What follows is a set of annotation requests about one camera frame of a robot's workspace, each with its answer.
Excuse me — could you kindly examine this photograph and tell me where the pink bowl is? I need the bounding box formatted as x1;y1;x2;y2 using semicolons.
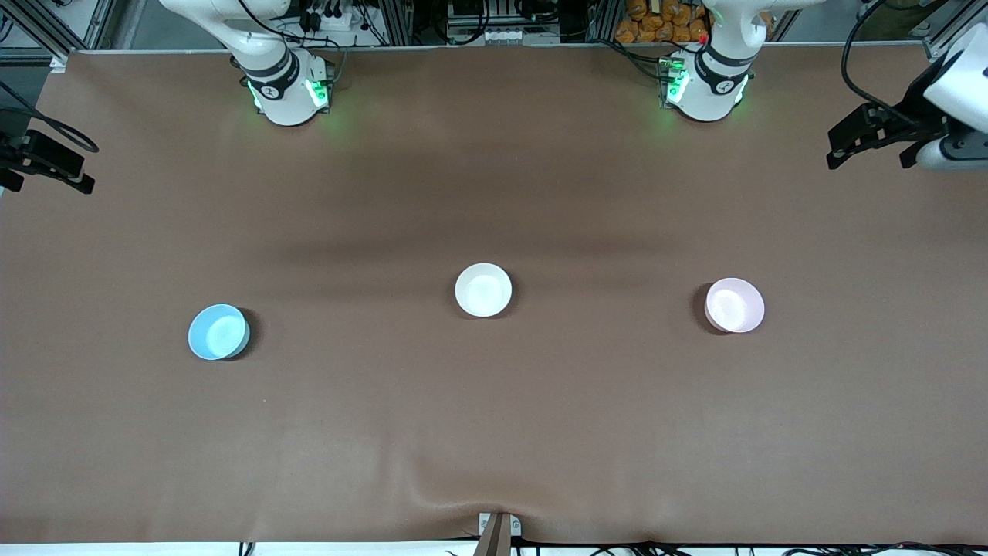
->
704;277;766;334

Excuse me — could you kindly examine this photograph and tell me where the blue bowl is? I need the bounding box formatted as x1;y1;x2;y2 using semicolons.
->
188;303;251;361

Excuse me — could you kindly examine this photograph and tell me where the white bowl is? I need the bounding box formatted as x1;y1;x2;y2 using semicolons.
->
455;263;513;318

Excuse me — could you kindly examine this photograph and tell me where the orange packaged goods pile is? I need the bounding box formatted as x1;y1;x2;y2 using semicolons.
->
615;0;709;44

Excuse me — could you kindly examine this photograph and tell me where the white power strip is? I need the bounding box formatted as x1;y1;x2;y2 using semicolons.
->
297;0;362;32

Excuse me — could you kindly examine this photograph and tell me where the brown table cover mat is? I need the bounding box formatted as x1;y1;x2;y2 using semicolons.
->
0;45;988;546

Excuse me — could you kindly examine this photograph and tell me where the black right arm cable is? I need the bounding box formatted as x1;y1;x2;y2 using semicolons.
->
0;81;100;154

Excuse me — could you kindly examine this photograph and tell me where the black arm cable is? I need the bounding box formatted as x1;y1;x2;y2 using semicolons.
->
0;81;100;154
840;0;939;128

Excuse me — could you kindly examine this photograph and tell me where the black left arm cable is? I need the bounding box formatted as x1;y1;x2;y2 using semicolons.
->
840;0;939;128

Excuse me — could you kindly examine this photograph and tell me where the aluminium frame post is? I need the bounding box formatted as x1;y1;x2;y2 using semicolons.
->
0;0;117;66
380;0;414;46
922;0;988;60
588;0;621;43

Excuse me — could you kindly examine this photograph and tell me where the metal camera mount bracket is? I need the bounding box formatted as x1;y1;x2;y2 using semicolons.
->
475;512;523;556

